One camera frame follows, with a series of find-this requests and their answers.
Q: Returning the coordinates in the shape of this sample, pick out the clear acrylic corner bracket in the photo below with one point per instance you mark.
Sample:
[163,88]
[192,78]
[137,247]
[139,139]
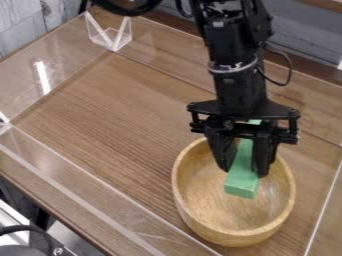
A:
[109,38]

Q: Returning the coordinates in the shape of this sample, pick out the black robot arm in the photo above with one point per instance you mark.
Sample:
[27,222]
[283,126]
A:
[235,27]

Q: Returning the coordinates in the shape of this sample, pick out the brown wooden bowl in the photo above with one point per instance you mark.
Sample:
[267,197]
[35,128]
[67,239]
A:
[226,219]

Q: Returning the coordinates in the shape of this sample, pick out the black metal table frame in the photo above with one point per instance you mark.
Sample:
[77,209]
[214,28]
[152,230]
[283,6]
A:
[68,243]

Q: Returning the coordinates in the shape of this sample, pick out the clear acrylic tray wall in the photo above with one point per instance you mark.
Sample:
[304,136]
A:
[97,124]

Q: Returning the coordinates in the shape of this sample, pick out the green rectangular block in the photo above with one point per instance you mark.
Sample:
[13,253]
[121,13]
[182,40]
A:
[242,181]

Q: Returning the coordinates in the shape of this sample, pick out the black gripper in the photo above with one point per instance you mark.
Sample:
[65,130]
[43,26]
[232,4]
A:
[243,113]

